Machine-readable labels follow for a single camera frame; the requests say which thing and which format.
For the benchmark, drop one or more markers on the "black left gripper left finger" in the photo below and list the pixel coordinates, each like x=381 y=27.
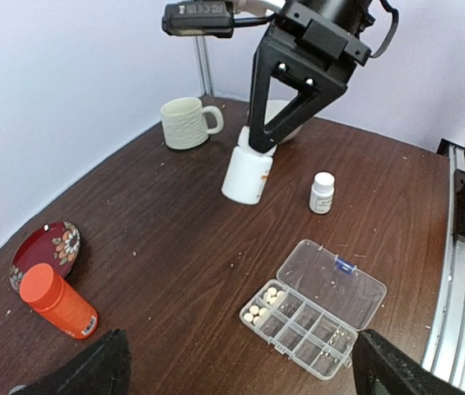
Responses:
x=104 y=367

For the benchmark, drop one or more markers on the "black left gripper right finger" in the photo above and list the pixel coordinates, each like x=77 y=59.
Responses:
x=381 y=368

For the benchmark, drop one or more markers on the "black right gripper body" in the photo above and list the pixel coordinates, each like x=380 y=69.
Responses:
x=318 y=34

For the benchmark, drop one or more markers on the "clear plastic pill organizer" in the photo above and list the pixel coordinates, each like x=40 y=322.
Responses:
x=324 y=292

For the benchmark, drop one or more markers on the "orange pill bottle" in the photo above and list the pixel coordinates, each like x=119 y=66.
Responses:
x=49 y=295

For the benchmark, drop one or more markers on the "white pill bottle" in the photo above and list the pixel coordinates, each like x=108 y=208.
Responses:
x=322 y=193
x=247 y=172

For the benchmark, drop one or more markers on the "small silver pills in organizer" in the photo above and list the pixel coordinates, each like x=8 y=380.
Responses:
x=340 y=344

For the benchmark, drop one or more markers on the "white pills in organizer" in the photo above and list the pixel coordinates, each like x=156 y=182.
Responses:
x=260 y=307

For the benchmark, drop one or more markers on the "small white bowl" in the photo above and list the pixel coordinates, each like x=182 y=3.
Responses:
x=264 y=136

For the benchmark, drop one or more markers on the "red floral plate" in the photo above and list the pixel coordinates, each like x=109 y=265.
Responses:
x=57 y=244

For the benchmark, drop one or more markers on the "cream ribbed mug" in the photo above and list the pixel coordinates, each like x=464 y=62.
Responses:
x=187 y=123

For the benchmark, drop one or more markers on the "right aluminium frame post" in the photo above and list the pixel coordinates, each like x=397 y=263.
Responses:
x=204 y=67

